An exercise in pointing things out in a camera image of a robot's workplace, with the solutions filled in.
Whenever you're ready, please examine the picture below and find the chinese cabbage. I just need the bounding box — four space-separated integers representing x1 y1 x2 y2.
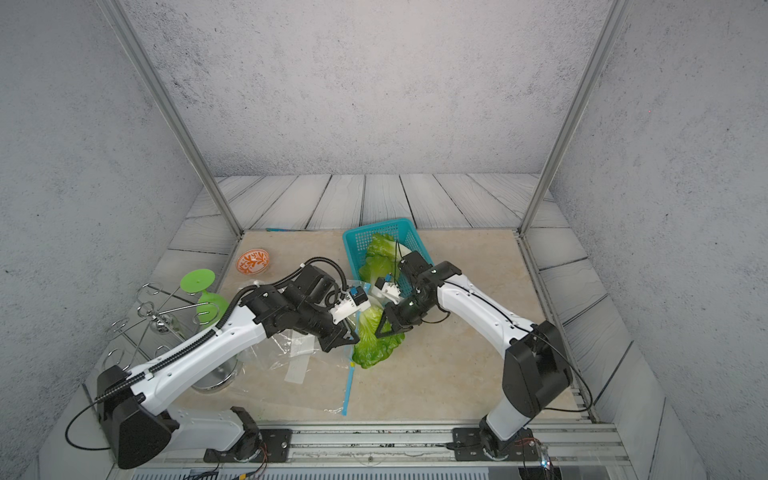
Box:
358 255 396 285
366 233 412 261
352 305 405 369

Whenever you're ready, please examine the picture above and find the teal plastic basket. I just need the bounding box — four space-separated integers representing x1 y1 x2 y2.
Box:
342 218 432 296

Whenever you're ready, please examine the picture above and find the chinese cabbage top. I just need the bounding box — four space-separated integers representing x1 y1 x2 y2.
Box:
366 233 412 261

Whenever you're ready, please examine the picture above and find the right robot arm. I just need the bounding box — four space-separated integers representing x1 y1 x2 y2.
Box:
375 251 573 460

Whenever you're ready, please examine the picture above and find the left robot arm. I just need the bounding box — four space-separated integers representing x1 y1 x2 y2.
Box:
95 263 370 469

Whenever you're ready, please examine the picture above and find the orange patterned bowl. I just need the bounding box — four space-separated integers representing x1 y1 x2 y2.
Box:
235 248 270 275

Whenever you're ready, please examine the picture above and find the green plastic goblet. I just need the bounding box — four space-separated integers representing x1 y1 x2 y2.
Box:
180 269 229 329

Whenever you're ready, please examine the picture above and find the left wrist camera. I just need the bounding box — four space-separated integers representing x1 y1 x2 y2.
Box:
329 286 371 324

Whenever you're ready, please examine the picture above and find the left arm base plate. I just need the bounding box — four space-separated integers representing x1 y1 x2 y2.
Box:
203 428 293 464

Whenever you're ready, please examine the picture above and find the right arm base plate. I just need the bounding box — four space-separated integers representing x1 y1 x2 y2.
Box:
446 427 541 463

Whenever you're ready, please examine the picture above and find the metal wire cup rack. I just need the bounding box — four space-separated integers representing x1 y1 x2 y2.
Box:
102 282 218 370

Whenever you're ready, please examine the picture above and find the right aluminium frame post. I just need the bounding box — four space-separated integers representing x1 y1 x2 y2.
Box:
518 0 631 237

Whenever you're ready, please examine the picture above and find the aluminium frame post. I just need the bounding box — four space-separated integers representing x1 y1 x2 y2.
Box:
97 0 244 239
518 0 631 237

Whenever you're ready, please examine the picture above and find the left aluminium frame post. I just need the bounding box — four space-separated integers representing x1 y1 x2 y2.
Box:
97 0 244 239

